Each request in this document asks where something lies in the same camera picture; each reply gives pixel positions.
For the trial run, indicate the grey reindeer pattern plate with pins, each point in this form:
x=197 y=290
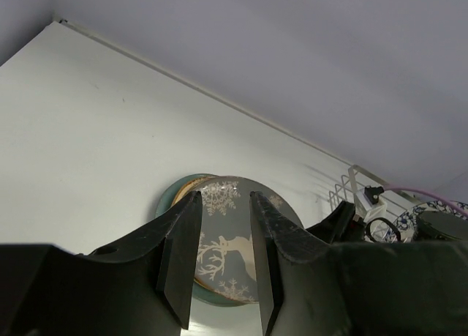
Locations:
x=225 y=256

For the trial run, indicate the beige leaf pattern plate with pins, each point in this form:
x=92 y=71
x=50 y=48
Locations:
x=188 y=186

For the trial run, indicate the blue floral white plate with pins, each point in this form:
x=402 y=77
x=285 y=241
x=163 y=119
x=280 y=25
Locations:
x=406 y=222

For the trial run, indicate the plain teal plate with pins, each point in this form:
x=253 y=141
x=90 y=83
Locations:
x=199 y=292

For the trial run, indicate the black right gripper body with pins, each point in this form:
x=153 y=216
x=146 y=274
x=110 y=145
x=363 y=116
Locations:
x=430 y=225

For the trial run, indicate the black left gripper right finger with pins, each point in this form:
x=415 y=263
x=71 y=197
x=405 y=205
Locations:
x=298 y=291

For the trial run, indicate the wire dish rack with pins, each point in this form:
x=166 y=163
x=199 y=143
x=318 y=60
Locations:
x=348 y=200

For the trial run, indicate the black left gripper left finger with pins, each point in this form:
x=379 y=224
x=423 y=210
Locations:
x=143 y=281

